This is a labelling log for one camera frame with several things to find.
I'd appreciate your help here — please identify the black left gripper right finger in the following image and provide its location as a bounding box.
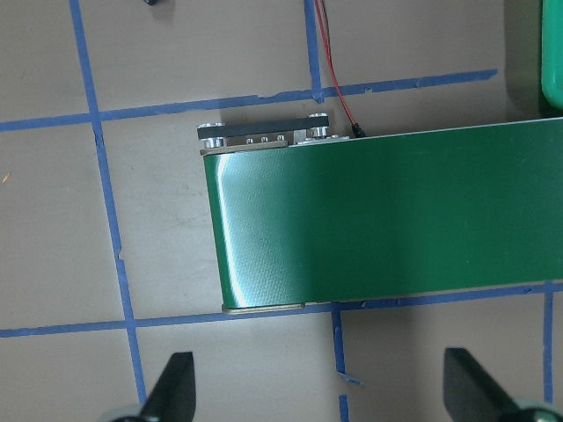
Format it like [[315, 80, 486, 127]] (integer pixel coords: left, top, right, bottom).
[[442, 347, 521, 422]]

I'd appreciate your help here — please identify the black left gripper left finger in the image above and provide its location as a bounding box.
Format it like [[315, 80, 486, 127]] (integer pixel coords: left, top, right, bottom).
[[139, 352, 196, 422]]

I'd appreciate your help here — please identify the green conveyor belt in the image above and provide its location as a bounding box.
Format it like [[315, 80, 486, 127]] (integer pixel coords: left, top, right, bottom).
[[203, 118, 562, 311]]

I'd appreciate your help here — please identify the green plastic tray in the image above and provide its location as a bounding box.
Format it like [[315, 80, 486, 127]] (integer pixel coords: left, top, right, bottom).
[[541, 0, 562, 110]]

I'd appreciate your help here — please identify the red black power cable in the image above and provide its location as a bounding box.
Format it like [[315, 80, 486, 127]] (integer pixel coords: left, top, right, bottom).
[[312, 0, 368, 137]]

